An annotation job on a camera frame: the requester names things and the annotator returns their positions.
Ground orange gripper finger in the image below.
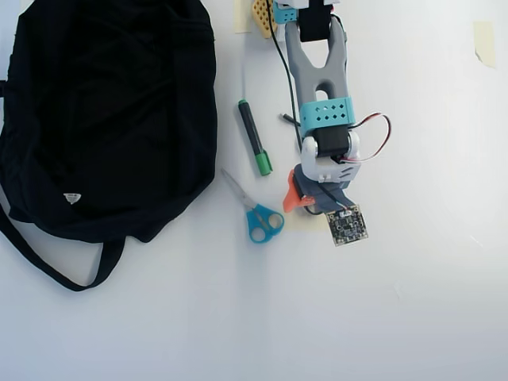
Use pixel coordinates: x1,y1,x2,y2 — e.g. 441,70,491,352
282,169,317,214

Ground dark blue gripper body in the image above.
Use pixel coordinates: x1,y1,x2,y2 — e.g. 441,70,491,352
295,174,354,214

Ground black fabric bag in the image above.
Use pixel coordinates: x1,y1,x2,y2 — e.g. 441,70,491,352
0,0,218,293

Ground short masking tape strip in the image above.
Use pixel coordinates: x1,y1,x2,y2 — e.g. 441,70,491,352
286,210,333,233

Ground black marker with green cap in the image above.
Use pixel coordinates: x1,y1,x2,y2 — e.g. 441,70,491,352
237,99,274,177

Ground yellow perforated robot part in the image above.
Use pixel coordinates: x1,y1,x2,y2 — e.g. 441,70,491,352
250,0,275,40

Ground masking tape strip beside robot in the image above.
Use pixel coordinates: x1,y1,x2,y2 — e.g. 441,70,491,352
233,0,255,34

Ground long masking tape strip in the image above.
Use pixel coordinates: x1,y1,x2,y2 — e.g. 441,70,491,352
472,21,497,69

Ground scissors with blue handles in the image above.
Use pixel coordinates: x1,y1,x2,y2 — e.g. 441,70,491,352
220,167,286,244

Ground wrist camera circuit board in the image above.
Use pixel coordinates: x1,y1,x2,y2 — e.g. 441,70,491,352
325,204,370,248

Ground black camera cable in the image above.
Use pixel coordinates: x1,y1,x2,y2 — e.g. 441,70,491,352
266,0,352,210

